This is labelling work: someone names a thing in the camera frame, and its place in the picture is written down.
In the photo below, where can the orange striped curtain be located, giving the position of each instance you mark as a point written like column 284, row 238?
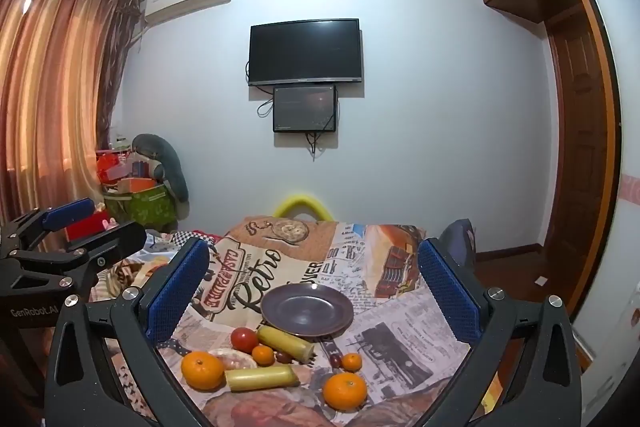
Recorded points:
column 55, row 82

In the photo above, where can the white sliding wardrobe door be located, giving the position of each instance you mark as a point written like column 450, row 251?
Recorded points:
column 612, row 107

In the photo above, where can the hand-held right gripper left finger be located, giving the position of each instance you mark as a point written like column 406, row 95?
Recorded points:
column 175, row 294

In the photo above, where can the small orange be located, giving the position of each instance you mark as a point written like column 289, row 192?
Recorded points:
column 352, row 362
column 263, row 355

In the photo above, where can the pale pink peach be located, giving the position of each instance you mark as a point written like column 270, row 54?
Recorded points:
column 236, row 361

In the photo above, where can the printed retro blanket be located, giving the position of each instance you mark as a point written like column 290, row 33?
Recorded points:
column 390, row 307

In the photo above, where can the dark purple plate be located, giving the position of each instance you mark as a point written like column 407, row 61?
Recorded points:
column 307, row 309

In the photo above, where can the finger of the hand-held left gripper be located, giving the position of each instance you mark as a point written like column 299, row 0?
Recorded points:
column 117, row 239
column 67, row 213

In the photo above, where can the pile of red boxes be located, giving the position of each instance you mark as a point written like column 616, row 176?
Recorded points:
column 117, row 167

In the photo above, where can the large orange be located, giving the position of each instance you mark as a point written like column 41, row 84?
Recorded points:
column 345, row 391
column 202, row 371

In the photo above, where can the black wall television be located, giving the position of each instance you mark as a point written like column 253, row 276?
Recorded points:
column 305, row 52

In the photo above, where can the dark blue chair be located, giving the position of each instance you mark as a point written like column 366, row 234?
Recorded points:
column 460, row 237

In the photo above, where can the red tomato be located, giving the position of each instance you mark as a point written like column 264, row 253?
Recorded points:
column 244, row 340

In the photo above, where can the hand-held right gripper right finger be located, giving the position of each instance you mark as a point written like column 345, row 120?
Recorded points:
column 447, row 292

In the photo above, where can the red box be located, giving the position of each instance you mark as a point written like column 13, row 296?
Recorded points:
column 87, row 227

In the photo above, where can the small black wall monitor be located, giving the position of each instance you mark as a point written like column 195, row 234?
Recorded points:
column 304, row 108

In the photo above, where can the brown wooden door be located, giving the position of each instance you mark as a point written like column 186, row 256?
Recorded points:
column 575, row 147

